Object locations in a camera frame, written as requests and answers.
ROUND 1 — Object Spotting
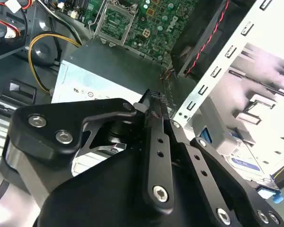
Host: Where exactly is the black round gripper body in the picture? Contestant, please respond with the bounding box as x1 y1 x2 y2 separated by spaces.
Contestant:
35 117 212 227

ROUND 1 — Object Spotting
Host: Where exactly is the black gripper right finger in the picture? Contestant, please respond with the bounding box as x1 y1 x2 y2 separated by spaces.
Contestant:
151 90 284 227

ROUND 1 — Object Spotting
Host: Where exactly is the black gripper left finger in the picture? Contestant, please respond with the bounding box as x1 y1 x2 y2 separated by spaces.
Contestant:
0 89 176 210

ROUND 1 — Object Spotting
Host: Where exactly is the hard disk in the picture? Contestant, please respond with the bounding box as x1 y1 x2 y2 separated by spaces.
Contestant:
201 127 284 204

